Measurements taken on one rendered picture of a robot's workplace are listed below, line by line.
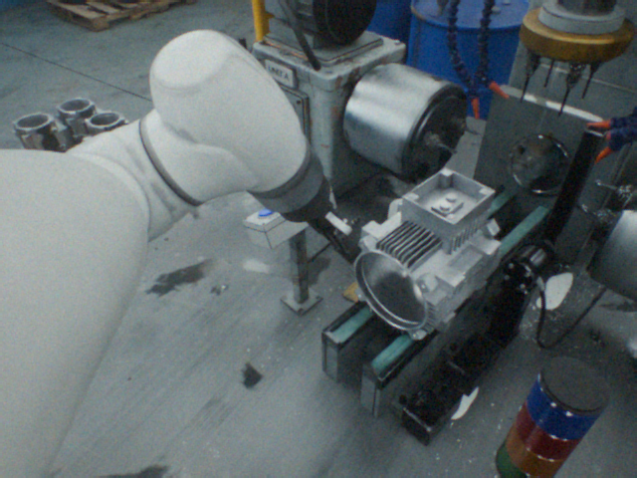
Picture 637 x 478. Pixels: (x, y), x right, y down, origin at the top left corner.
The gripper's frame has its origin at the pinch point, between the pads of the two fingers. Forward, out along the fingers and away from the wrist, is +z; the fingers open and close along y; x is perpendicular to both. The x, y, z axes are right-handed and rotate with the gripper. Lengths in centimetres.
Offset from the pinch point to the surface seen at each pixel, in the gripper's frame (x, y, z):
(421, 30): -120, 98, 103
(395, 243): -5.2, -5.1, 2.7
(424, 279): -2.9, -12.2, 3.3
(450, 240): -10.8, -11.0, 5.6
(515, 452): 9.2, -34.7, -3.8
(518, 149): -45, -1, 34
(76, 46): -36, 422, 148
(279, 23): -40, 62, 11
